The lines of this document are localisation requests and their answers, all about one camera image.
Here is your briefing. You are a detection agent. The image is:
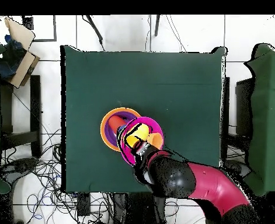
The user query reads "orange-yellow plastic cup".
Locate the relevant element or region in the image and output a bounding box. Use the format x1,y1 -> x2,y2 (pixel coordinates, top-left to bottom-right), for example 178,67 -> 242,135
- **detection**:
126,124 -> 150,149

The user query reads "red plastic cup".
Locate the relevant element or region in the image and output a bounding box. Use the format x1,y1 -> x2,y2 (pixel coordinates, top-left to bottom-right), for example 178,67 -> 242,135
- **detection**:
107,114 -> 128,135

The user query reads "pale yellow plastic cup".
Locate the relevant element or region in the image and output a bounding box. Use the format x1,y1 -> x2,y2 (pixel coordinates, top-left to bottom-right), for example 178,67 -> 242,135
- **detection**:
147,125 -> 164,150

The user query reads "purple plastic bowl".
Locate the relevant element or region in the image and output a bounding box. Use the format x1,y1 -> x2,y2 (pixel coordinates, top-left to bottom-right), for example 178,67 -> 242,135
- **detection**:
103,111 -> 138,149

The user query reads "pink plastic bowl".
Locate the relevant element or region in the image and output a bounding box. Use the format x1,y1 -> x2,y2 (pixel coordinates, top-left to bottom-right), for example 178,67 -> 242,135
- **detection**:
119,116 -> 164,167

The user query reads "dark green tablecloth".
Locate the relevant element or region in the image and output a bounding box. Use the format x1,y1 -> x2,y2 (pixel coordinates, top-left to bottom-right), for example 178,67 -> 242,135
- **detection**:
60,44 -> 228,194

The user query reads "black power adapter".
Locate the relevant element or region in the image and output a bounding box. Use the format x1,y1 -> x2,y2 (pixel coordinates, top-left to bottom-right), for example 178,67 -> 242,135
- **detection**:
76,192 -> 92,217

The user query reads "black tripod leg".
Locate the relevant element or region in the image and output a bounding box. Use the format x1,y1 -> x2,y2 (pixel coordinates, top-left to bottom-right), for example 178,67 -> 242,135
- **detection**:
154,15 -> 162,37
82,15 -> 106,52

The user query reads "black chair base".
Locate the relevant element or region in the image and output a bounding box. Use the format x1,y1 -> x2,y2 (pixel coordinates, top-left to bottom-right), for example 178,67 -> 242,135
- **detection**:
0,157 -> 39,185
229,160 -> 252,184

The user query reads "dark blue cloth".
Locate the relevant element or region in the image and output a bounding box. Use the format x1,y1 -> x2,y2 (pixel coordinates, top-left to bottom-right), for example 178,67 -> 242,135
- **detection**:
0,34 -> 27,81

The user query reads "cardboard box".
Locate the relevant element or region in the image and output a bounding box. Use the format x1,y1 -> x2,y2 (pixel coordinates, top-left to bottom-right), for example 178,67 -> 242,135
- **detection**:
4,16 -> 41,89

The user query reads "tangle of floor cables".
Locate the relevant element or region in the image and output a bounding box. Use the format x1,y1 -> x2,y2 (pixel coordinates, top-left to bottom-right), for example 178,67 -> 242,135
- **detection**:
0,128 -> 116,224

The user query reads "black stool frame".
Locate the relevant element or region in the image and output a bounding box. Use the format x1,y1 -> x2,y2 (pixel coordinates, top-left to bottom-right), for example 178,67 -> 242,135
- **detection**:
0,74 -> 43,158

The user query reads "black metal frame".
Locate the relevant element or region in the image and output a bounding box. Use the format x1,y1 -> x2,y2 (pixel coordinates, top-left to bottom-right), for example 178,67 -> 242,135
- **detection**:
22,15 -> 58,43

